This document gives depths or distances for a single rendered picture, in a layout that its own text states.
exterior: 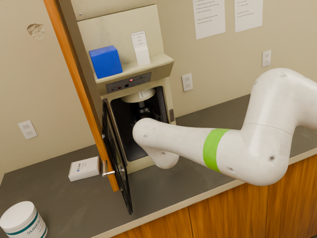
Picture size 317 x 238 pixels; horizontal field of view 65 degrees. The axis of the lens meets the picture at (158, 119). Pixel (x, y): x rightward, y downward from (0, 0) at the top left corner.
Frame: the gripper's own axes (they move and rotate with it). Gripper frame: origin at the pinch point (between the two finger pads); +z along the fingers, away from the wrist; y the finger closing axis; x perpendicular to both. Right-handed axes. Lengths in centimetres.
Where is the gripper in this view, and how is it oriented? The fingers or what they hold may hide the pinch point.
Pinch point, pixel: (144, 116)
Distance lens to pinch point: 126.6
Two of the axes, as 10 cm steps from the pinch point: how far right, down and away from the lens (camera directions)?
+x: 1.7, 8.6, 4.9
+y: -9.4, 2.9, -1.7
